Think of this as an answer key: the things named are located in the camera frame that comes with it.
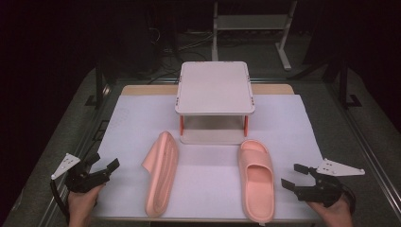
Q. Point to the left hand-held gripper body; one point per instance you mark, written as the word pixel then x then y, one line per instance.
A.
pixel 82 180

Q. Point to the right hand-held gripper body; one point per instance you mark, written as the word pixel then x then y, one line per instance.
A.
pixel 324 189

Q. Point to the pink foam slipper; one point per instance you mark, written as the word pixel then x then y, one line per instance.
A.
pixel 257 189
pixel 162 176

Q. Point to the white two-tier shoe rack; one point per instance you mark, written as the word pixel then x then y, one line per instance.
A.
pixel 215 88

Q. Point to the person's left hand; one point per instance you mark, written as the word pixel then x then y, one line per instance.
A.
pixel 81 206

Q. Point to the person's right hand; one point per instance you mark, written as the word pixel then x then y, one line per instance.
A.
pixel 337 216

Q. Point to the black metal stand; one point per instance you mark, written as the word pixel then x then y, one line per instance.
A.
pixel 99 85
pixel 344 85

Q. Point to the white table cloth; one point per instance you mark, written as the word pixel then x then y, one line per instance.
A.
pixel 208 179

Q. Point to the wooden table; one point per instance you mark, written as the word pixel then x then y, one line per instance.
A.
pixel 148 90

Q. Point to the white metal stand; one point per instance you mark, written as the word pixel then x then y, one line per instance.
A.
pixel 252 22

